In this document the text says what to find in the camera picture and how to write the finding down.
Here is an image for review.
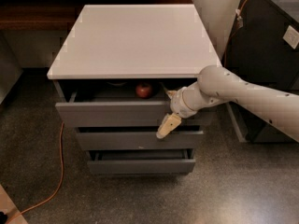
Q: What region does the orange floor cable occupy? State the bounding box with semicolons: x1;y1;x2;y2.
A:
5;121;65;224

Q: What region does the red apple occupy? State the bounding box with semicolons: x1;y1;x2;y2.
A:
135;82;153;99

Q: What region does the grey top drawer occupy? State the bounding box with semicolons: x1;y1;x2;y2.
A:
55;78;194;128

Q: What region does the white counter top cabinet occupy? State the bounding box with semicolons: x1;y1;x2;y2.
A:
48;4;221;80

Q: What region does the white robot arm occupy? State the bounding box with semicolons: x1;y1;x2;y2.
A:
156;65;299;141

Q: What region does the white wall outlet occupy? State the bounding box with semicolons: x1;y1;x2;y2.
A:
283;25;299;49

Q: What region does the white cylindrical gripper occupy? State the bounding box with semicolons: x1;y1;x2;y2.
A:
156;87;196;139

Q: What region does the grey bottom drawer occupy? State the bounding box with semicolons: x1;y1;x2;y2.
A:
87;149;195;175

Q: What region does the grey drawer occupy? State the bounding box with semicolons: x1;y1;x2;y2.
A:
87;149;195;175
55;78;194;128
76;126;204;151

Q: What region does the grey middle drawer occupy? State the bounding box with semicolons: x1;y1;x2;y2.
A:
76;126;204;151

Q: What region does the grey bowl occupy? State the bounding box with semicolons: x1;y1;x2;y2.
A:
107;81;127;87

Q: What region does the dark cabinet on right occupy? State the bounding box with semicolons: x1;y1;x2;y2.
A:
223;0;299;144

